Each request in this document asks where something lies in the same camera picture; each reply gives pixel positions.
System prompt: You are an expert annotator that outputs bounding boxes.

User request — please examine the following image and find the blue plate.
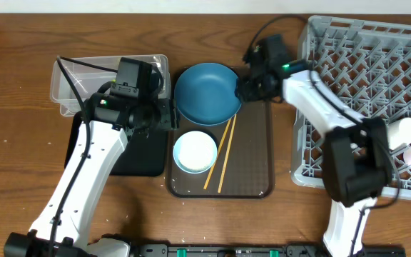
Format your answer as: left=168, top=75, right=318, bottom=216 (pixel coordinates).
left=174, top=63, right=241, bottom=126

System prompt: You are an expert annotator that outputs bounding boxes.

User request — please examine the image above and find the wooden chopstick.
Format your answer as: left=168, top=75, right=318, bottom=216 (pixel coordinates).
left=218, top=114, right=237, bottom=193
left=203, top=119, right=231, bottom=190

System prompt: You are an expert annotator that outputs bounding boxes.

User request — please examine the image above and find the white cup green inside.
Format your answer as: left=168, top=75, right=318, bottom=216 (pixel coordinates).
left=387, top=118, right=411, bottom=150

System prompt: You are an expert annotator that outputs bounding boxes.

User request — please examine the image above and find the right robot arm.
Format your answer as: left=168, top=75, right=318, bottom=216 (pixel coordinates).
left=235, top=60, right=393, bottom=256

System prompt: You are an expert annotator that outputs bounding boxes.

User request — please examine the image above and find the brown serving tray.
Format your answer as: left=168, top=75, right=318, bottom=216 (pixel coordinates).
left=166, top=101, right=274, bottom=198

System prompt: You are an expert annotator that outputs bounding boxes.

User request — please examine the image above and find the white rice pile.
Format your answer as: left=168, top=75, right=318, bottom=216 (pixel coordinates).
left=178, top=136, right=214, bottom=173

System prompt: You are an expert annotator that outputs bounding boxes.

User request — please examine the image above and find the light blue bowl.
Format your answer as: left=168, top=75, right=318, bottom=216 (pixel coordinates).
left=173, top=131, right=218, bottom=174

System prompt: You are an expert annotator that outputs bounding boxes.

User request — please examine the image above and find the clear plastic bin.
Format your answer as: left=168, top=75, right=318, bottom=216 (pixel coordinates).
left=50, top=54, right=171, bottom=117

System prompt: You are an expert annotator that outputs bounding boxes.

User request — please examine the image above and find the grey dishwasher rack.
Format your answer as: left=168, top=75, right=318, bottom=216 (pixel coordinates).
left=290, top=16, right=411, bottom=200

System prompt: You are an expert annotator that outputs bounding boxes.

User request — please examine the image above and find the wooden chopstick left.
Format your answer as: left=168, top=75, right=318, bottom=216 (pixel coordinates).
left=203, top=119, right=231, bottom=190

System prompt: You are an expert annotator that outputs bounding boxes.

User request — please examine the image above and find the wooden chopstick right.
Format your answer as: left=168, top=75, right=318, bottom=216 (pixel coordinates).
left=218, top=114, right=237, bottom=193

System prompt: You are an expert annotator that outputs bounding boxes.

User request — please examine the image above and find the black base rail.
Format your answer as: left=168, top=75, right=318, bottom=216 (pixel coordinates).
left=130, top=243, right=407, bottom=257

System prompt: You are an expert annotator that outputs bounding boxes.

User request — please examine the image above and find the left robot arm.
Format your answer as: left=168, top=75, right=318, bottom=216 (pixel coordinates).
left=4, top=93, right=179, bottom=257

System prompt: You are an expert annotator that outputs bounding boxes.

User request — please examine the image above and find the black waste tray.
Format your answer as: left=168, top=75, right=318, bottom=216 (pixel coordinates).
left=64, top=110, right=169, bottom=178

